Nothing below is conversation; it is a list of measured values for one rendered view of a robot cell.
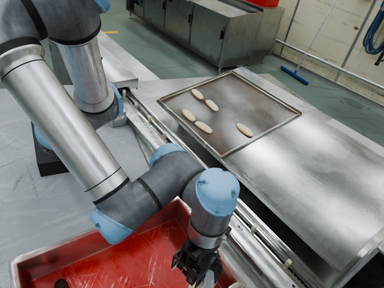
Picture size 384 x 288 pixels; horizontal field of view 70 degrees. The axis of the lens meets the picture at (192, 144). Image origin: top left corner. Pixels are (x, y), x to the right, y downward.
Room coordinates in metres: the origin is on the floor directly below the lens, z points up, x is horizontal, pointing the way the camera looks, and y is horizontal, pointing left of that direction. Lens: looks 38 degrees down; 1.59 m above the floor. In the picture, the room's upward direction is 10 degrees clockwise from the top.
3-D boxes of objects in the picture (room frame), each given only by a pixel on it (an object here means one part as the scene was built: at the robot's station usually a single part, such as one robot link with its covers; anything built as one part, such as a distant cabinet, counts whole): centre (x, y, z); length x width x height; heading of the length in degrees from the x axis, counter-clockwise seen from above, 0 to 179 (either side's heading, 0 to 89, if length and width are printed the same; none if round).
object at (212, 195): (0.34, -0.06, 1.21); 0.09 x 0.08 x 0.11; 47
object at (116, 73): (1.77, 0.83, 0.89); 1.25 x 0.18 x 0.09; 42
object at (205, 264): (0.33, -0.05, 1.05); 0.09 x 0.08 x 0.12; 146
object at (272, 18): (4.71, -0.62, 0.44); 0.70 x 0.55 x 0.87; 42
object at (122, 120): (1.06, 0.37, 0.84); 0.08 x 0.08 x 0.11; 42
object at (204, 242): (0.33, -0.06, 1.13); 0.08 x 0.08 x 0.05
